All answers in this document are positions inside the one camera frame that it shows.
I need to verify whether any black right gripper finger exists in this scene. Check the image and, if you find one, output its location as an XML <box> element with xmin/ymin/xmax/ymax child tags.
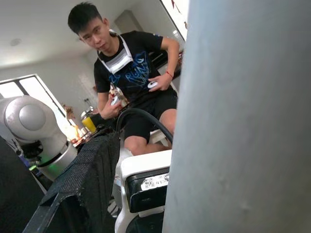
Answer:
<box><xmin>23</xmin><ymin>130</ymin><xmax>122</xmax><ymax>233</ymax></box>

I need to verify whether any white plastic table leg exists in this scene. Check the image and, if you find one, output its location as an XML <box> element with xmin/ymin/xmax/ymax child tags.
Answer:
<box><xmin>162</xmin><ymin>0</ymin><xmax>311</xmax><ymax>233</ymax></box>

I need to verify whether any person right hand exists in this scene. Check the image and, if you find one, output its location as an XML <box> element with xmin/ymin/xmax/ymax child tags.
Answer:
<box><xmin>101</xmin><ymin>95</ymin><xmax>127</xmax><ymax>119</ymax></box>

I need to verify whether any person left hand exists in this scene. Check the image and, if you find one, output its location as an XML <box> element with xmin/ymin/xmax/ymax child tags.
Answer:
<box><xmin>148</xmin><ymin>72</ymin><xmax>174</xmax><ymax>92</ymax></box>

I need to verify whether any yellow liquid jar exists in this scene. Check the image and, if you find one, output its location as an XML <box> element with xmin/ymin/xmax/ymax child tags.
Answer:
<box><xmin>81</xmin><ymin>116</ymin><xmax>97</xmax><ymax>133</ymax></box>

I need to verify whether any white seat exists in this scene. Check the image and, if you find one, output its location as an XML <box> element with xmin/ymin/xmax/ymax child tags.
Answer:
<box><xmin>149</xmin><ymin>128</ymin><xmax>171</xmax><ymax>146</ymax></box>

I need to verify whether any dark framed window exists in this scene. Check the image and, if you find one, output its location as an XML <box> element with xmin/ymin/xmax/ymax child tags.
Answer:
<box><xmin>0</xmin><ymin>74</ymin><xmax>68</xmax><ymax>119</ymax></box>

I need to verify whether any white face mask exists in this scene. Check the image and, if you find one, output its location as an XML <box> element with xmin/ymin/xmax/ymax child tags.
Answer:
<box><xmin>97</xmin><ymin>29</ymin><xmax>134</xmax><ymax>73</ymax></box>

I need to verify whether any man in black t-shirt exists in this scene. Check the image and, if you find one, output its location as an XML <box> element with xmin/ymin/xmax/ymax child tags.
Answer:
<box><xmin>67</xmin><ymin>1</ymin><xmax>187</xmax><ymax>156</ymax></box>

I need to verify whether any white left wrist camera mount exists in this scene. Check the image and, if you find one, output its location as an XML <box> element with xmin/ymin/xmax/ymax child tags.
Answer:
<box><xmin>114</xmin><ymin>149</ymin><xmax>173</xmax><ymax>233</ymax></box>

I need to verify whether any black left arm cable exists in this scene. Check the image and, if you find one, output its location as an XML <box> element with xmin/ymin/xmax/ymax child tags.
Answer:
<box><xmin>116</xmin><ymin>108</ymin><xmax>173</xmax><ymax>145</ymax></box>

